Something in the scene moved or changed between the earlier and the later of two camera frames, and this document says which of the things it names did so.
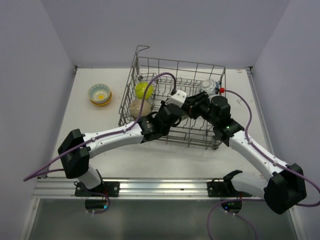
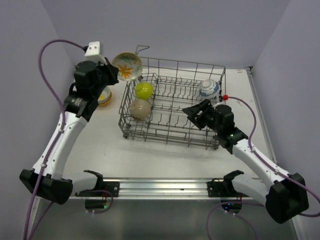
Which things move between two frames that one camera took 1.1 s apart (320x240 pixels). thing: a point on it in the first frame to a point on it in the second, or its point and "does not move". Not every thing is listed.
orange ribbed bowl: x=103 y=104 does not move
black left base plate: x=106 y=188 does not move
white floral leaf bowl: x=184 y=117 to x=129 y=64
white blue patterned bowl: x=209 y=86 does not move
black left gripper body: x=166 y=132 to x=99 y=87
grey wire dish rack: x=173 y=85 does not move
